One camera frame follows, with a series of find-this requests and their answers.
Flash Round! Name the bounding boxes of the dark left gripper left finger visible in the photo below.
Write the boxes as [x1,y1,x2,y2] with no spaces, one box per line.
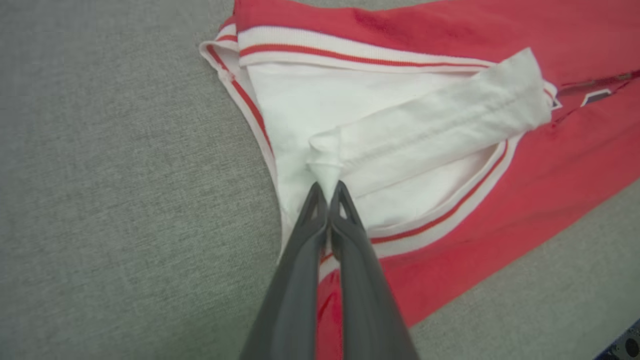
[239,181,331,360]

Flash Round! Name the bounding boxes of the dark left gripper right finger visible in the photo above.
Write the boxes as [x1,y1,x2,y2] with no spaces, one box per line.
[327,180,421,360]

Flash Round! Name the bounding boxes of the red basketball jersey white sleeves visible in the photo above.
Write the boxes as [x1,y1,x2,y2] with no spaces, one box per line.
[199,0,640,360]

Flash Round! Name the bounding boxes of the grey fabric sofa seat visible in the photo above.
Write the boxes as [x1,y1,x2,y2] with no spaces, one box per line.
[0,0,640,360]

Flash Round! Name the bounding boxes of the dark blue black object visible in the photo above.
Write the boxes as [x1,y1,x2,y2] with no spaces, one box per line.
[594,319,640,360]

